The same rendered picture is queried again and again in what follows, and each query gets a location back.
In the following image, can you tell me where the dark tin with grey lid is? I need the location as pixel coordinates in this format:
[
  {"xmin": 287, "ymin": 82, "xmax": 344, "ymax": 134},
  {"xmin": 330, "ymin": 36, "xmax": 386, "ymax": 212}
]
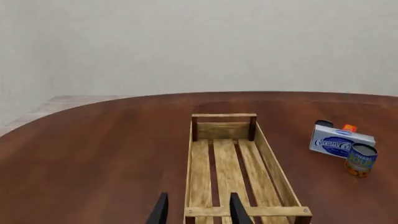
[{"xmin": 314, "ymin": 119, "xmax": 334, "ymax": 129}]

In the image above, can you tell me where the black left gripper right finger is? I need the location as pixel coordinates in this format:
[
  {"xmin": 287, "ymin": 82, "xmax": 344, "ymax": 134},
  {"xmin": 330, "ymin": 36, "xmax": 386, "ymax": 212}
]
[{"xmin": 229, "ymin": 192, "xmax": 252, "ymax": 224}]

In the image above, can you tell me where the wooden slat tray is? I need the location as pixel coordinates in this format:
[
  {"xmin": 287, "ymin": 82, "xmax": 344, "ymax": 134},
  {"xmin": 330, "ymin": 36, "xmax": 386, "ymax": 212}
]
[{"xmin": 183, "ymin": 113, "xmax": 313, "ymax": 224}]

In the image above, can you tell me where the blue cream cheese box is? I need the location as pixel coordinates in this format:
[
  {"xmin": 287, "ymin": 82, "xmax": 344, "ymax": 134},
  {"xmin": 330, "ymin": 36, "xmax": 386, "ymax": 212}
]
[{"xmin": 308, "ymin": 124, "xmax": 376, "ymax": 161}]

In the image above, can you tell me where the alphabet soup tin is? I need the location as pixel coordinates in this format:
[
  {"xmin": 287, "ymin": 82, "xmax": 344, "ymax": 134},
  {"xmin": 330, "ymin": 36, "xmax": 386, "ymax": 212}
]
[{"xmin": 344, "ymin": 142, "xmax": 379, "ymax": 179}]

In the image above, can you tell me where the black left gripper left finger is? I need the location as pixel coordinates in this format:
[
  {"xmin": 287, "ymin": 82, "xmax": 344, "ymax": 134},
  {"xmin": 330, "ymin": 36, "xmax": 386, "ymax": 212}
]
[{"xmin": 146, "ymin": 192, "xmax": 169, "ymax": 224}]

